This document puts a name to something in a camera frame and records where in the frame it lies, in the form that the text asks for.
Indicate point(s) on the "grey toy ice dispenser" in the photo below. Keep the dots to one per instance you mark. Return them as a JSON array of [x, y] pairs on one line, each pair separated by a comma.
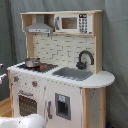
[[62, 104]]

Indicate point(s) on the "red right oven knob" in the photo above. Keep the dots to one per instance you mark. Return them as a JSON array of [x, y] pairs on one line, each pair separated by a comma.
[[34, 83]]

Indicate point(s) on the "grey range hood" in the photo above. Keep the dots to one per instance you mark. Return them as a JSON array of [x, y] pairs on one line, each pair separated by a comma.
[[39, 26]]

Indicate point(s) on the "grey toy sink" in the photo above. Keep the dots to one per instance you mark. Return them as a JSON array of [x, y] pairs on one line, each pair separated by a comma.
[[73, 74]]

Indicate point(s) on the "black toy faucet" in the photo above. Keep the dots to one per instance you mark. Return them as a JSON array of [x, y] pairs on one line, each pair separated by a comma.
[[82, 63]]

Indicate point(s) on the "red oven knob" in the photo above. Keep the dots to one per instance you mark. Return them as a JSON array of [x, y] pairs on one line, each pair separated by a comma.
[[34, 83], [15, 78]]

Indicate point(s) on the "silver toy pot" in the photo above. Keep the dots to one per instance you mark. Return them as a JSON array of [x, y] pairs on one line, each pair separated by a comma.
[[32, 62]]

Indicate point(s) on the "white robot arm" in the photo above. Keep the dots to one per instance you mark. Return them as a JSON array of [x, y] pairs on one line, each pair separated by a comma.
[[24, 83]]

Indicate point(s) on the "grey cupboard door handle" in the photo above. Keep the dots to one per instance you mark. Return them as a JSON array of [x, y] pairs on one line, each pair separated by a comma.
[[49, 110]]

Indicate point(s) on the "wooden toy kitchen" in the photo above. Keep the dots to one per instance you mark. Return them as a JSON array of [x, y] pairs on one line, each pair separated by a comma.
[[87, 97]]

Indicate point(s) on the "black toy stovetop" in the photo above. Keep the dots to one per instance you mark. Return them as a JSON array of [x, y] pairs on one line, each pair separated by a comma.
[[43, 67]]

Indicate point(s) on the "toy microwave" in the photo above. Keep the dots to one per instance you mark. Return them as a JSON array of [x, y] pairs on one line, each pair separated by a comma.
[[73, 23]]

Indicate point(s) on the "red left oven knob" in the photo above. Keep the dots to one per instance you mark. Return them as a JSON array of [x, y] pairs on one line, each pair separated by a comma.
[[15, 78]]

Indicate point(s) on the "toy oven door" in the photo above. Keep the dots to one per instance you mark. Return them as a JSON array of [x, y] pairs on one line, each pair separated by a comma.
[[27, 103]]

